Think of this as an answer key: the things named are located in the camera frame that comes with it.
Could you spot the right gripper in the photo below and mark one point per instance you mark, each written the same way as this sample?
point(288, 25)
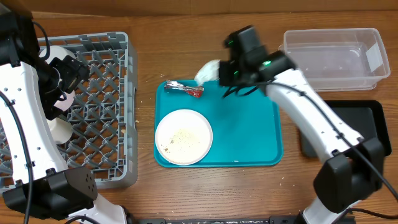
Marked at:
point(225, 75)

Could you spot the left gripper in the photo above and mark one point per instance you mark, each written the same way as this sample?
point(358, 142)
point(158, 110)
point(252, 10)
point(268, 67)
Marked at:
point(76, 71)

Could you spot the grey green bowl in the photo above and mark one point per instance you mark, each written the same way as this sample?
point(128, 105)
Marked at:
point(59, 52)

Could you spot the white napkin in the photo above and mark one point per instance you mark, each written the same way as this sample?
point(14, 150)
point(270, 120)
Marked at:
point(208, 72)

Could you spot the white cup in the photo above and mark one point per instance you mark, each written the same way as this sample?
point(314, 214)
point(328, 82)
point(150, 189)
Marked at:
point(61, 130)

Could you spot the red silver snack wrapper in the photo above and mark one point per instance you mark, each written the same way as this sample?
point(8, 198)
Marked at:
point(195, 91)

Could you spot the large white dinner plate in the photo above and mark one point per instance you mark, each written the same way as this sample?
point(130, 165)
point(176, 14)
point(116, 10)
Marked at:
point(183, 119)

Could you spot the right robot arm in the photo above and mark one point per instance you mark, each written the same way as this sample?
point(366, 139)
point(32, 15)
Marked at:
point(352, 166)

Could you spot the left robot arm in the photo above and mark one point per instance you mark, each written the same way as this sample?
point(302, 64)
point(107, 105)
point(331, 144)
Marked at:
point(37, 88)

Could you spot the grey plastic dish rack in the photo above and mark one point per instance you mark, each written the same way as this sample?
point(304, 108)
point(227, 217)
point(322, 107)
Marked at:
point(104, 138)

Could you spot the teal serving tray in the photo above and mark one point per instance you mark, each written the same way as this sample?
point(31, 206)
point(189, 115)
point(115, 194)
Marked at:
point(246, 128)

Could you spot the clear plastic storage bin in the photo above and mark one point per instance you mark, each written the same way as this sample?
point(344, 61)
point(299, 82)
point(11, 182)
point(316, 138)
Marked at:
point(338, 59)

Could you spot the pile of rice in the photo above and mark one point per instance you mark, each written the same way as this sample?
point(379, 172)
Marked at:
point(183, 141)

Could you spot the black plastic tray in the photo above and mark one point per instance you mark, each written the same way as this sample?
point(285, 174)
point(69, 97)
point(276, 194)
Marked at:
point(364, 116)

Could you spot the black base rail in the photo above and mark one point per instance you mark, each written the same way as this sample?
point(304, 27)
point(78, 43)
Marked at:
point(270, 220)

